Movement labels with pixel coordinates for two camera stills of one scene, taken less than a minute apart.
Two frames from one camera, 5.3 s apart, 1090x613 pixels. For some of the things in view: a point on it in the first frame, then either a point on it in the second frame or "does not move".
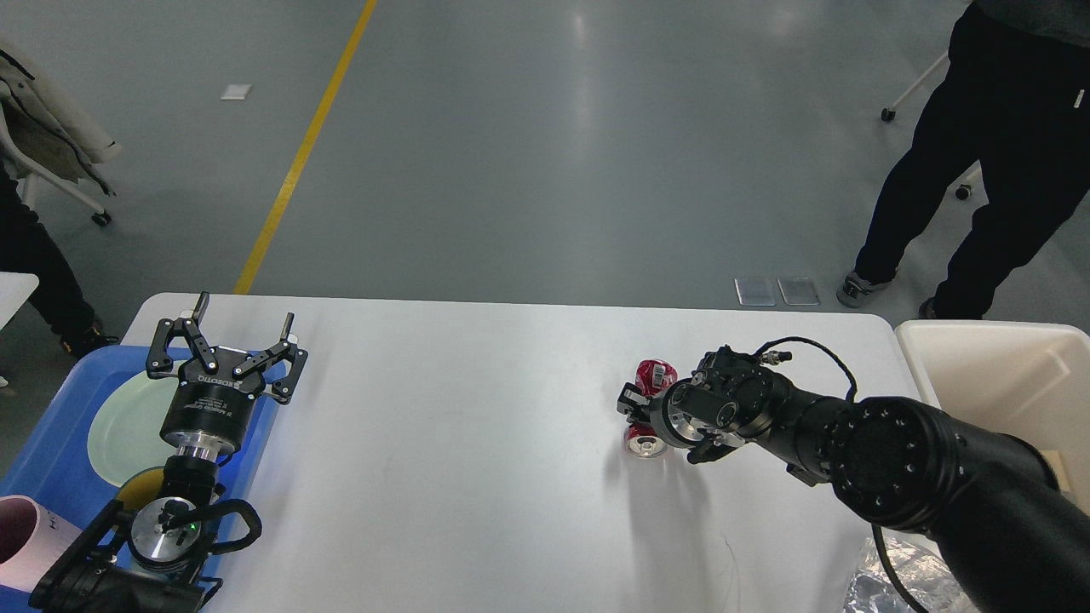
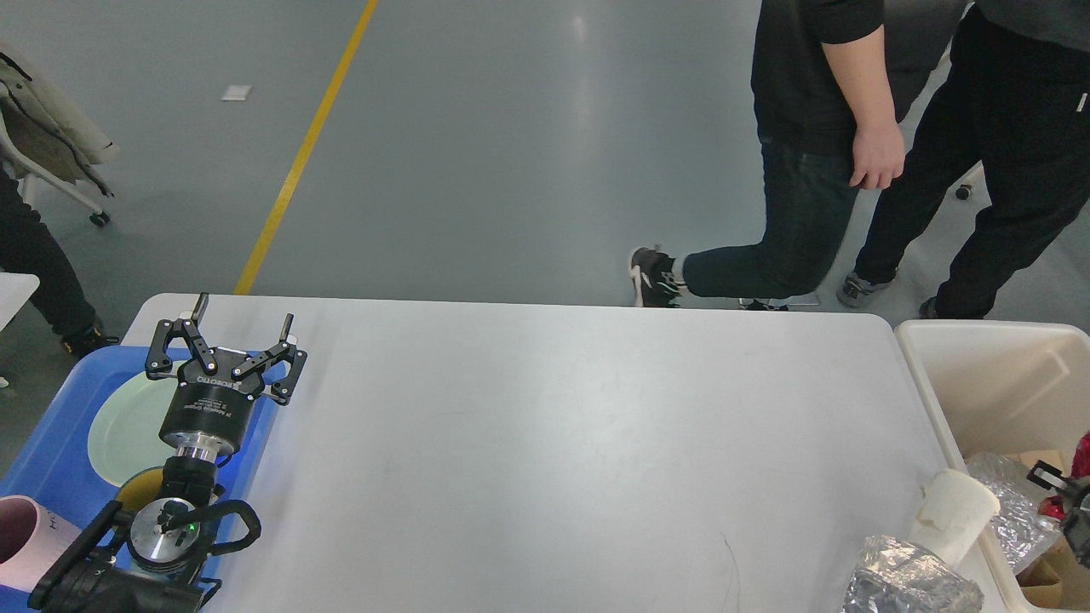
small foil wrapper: [922, 570] does not move
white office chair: [889, 114] to [970, 193]
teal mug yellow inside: [140, 485] does not move
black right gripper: [668, 414] to [1075, 521]
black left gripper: [211, 412] does not move
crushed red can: [651, 376] to [1053, 507]
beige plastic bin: [1030, 380] does not move
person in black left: [25, 248] does not move
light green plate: [125, 436] does not move
